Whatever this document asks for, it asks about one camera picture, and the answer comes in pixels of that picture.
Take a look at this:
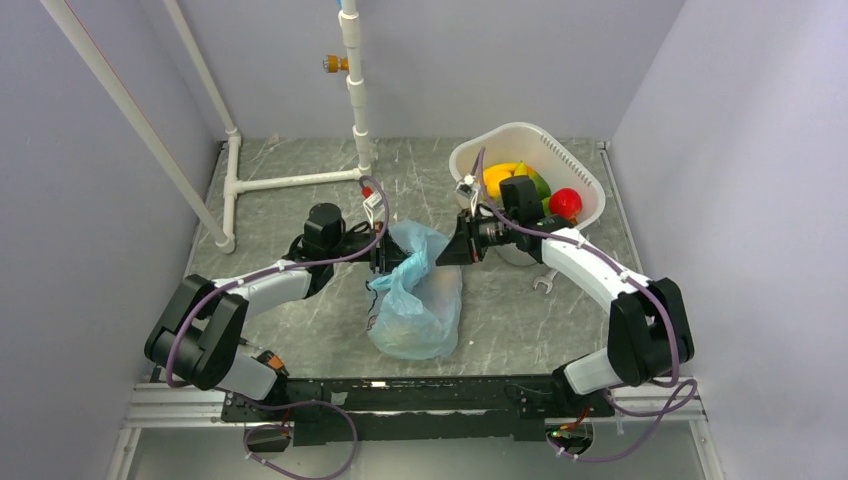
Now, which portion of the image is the white plastic basket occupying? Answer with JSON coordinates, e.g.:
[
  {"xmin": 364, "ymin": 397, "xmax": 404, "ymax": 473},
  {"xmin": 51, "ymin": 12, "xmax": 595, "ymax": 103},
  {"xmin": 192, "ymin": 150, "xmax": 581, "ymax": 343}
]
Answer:
[{"xmin": 448, "ymin": 122, "xmax": 606, "ymax": 230}]

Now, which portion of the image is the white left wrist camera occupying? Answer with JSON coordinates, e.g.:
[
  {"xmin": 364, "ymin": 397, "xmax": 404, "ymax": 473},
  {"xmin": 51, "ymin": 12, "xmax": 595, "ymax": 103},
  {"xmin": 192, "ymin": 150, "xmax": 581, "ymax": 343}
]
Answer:
[{"xmin": 361, "ymin": 186, "xmax": 385, "ymax": 228}]

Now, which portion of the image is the silver open-end wrench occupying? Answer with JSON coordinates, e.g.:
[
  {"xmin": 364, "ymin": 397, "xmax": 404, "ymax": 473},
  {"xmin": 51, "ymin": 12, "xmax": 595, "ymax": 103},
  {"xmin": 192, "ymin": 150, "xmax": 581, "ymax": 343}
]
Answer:
[{"xmin": 532, "ymin": 269, "xmax": 558, "ymax": 295}]

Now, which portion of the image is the white PVC pipe frame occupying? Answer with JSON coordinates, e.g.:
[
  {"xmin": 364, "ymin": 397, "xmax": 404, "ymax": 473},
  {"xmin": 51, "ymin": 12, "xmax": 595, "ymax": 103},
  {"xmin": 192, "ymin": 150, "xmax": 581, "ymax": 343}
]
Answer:
[{"xmin": 42, "ymin": 0, "xmax": 377, "ymax": 254}]

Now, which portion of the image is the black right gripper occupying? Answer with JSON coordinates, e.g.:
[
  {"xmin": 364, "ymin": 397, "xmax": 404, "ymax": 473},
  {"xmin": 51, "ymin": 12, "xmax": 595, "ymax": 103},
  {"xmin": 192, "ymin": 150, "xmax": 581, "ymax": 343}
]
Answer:
[{"xmin": 435, "ymin": 208, "xmax": 518, "ymax": 267}]

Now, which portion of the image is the red fake apple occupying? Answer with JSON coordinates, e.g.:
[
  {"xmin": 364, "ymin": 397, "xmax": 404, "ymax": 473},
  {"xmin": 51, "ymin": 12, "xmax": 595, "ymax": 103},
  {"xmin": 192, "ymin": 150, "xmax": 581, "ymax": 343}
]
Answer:
[{"xmin": 548, "ymin": 188, "xmax": 583, "ymax": 224}]

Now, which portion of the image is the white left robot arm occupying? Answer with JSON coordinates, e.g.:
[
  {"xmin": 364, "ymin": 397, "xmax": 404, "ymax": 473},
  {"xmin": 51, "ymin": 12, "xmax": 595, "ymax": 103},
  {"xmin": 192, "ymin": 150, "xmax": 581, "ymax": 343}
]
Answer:
[{"xmin": 144, "ymin": 203, "xmax": 409, "ymax": 420}]

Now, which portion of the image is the yellow fake banana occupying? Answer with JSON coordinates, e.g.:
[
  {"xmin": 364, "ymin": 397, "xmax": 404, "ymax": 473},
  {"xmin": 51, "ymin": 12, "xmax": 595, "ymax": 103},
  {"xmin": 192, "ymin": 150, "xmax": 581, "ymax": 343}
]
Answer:
[{"xmin": 483, "ymin": 163, "xmax": 519, "ymax": 199}]

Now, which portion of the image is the yellow green fake mango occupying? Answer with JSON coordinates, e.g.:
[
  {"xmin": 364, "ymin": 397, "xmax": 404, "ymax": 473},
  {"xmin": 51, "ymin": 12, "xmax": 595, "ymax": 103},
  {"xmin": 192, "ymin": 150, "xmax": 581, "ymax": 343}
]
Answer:
[{"xmin": 513, "ymin": 162, "xmax": 552, "ymax": 200}]

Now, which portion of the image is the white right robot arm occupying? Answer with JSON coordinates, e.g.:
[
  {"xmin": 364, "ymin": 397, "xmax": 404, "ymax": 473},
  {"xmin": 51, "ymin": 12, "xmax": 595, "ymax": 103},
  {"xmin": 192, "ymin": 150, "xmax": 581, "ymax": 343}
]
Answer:
[{"xmin": 436, "ymin": 175, "xmax": 694, "ymax": 415}]

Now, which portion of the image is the orange pipe valve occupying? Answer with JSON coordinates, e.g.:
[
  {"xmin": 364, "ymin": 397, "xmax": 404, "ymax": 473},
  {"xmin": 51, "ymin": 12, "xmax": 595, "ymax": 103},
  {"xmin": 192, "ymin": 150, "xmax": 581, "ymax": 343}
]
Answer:
[{"xmin": 323, "ymin": 55, "xmax": 349, "ymax": 74}]

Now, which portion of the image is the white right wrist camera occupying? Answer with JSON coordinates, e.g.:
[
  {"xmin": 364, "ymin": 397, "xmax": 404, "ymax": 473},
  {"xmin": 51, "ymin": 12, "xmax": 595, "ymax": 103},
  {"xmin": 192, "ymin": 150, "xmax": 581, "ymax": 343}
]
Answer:
[{"xmin": 455, "ymin": 174, "xmax": 480, "ymax": 214}]

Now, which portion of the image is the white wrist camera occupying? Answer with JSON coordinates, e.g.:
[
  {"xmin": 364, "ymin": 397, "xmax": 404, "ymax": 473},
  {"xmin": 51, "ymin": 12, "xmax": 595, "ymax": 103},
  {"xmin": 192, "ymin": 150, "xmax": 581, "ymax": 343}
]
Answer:
[
  {"xmin": 361, "ymin": 186, "xmax": 385, "ymax": 228},
  {"xmin": 455, "ymin": 174, "xmax": 480, "ymax": 214}
]

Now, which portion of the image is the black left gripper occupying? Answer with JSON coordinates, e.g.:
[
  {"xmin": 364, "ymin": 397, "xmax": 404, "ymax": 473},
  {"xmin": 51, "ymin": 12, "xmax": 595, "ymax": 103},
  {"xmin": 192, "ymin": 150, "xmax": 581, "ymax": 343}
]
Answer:
[{"xmin": 327, "ymin": 222, "xmax": 422, "ymax": 275}]

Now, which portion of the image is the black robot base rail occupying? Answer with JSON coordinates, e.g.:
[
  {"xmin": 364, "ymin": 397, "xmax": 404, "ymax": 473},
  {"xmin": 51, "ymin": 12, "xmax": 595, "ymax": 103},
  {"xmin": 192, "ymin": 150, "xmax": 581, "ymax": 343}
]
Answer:
[{"xmin": 221, "ymin": 371, "xmax": 614, "ymax": 446}]

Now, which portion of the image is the light blue plastic bag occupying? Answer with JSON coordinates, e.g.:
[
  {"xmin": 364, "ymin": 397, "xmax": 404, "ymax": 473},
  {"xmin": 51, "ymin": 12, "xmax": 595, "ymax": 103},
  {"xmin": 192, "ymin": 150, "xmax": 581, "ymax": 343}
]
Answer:
[{"xmin": 366, "ymin": 220, "xmax": 463, "ymax": 360}]

